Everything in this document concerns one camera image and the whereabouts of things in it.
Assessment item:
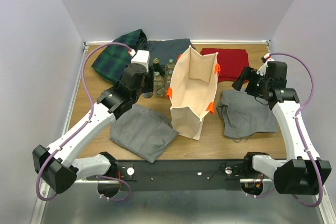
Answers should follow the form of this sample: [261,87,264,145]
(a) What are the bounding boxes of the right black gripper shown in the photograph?
[232,65,270,99]

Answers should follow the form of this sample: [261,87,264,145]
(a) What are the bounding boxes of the clear soda water bottle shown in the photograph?
[153,71,165,97]
[164,70,173,92]
[165,59,175,74]

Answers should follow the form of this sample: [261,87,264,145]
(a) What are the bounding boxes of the beige canvas bag orange handles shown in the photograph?
[166,46,221,141]

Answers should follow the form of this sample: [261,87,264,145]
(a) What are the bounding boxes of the red top drink can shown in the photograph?
[142,92,153,99]

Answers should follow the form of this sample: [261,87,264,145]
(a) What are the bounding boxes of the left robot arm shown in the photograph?
[33,63,154,194]

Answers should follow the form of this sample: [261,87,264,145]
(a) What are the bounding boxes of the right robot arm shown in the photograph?
[232,59,331,195]

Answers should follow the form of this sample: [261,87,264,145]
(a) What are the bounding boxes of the red folded cloth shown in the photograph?
[201,48,249,82]

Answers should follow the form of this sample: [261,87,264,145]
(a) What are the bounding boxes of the grey folded cloth right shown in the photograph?
[217,89,278,142]

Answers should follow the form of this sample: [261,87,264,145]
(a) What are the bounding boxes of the grey folded cloth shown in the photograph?
[109,104,179,163]
[217,89,278,142]

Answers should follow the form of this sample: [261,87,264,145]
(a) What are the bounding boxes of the dark blue folded cloth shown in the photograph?
[148,38,193,66]

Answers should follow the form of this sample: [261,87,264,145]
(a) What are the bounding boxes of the green plaid cloth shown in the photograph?
[91,29,148,84]

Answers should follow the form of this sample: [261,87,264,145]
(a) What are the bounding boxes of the grey folded cloth left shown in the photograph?
[109,104,179,163]

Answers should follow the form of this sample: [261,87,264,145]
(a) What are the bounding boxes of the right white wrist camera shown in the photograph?
[257,53,271,76]

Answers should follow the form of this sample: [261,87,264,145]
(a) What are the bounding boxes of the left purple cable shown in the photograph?
[35,41,136,201]

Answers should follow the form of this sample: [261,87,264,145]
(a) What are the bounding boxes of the black mounting base plate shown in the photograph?
[86,158,279,193]

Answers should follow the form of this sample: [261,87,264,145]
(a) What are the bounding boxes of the aluminium frame rail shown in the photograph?
[30,182,50,224]

